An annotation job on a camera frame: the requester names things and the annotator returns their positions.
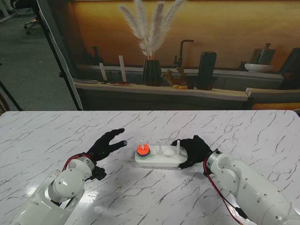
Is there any white bowl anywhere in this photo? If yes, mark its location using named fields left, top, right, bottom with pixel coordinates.
left=244, top=63, right=274, bottom=73

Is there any dark teal box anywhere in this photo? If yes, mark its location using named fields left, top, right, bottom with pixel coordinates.
left=278, top=48, right=300, bottom=90

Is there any black tripod stand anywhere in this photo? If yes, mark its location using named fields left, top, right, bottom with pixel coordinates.
left=0, top=81, right=24, bottom=111
left=30, top=0, right=83, bottom=111

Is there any black kitchen faucet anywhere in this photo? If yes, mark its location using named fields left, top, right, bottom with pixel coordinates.
left=173, top=39, right=195, bottom=68

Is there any office chair with orange seat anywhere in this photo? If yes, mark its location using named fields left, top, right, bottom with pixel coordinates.
left=23, top=16, right=40, bottom=35

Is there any white three-rod Hanoi tower base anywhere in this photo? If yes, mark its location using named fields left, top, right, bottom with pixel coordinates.
left=135, top=139, right=188, bottom=170

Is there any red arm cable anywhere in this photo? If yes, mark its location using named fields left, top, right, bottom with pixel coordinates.
left=202, top=157, right=249, bottom=221
left=62, top=153, right=92, bottom=172

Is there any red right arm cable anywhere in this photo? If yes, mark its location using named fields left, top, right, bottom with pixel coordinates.
left=202, top=157, right=249, bottom=221

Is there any wooden board with red pieces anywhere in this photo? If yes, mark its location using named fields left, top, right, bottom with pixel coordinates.
left=100, top=81, right=133, bottom=87

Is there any red left arm cable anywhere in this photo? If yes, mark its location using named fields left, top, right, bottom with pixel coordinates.
left=62, top=153, right=92, bottom=172

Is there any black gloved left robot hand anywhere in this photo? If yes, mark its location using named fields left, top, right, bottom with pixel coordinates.
left=88, top=128, right=128, bottom=162

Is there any short white candle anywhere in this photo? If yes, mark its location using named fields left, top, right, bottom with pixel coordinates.
left=98, top=62, right=108, bottom=82

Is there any tall white candle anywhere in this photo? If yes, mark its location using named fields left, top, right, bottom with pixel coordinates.
left=118, top=55, right=128, bottom=83

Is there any small orange ring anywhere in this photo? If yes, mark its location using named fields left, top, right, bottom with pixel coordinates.
left=137, top=144, right=150, bottom=155

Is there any black ribbed vase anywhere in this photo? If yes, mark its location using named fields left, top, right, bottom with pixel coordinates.
left=142, top=59, right=163, bottom=87

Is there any tall black cylinder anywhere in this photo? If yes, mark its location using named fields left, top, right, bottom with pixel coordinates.
left=196, top=51, right=218, bottom=91

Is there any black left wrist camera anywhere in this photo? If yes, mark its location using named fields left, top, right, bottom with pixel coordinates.
left=88, top=165, right=107, bottom=181

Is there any white pampas grass bunch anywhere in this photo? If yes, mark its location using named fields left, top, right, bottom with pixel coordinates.
left=118, top=0, right=187, bottom=59

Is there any white-edged kitchen backdrop panel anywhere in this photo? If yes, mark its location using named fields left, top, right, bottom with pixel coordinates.
left=37, top=0, right=300, bottom=111

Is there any brown plush toy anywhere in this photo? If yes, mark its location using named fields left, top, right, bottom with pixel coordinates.
left=161, top=66, right=188, bottom=86

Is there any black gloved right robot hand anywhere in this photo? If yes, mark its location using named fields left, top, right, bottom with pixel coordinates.
left=171, top=135, right=213, bottom=170

